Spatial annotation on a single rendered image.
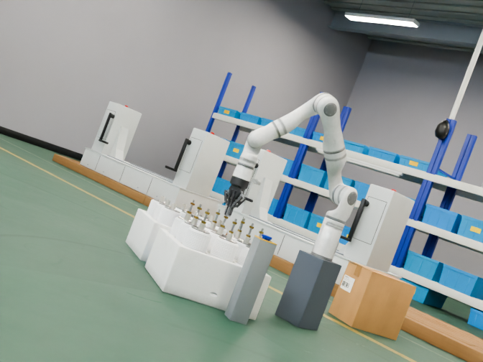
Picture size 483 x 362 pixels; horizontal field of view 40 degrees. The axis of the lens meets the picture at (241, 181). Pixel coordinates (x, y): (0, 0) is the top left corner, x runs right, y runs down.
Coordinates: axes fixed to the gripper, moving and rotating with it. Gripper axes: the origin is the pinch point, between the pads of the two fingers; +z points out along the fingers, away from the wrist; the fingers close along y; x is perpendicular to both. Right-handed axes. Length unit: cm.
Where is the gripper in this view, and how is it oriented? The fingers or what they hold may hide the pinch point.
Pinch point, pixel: (228, 211)
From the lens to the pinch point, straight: 271.2
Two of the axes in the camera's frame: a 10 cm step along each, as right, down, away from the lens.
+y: 5.6, 2.1, -8.0
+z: -3.6, 9.3, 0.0
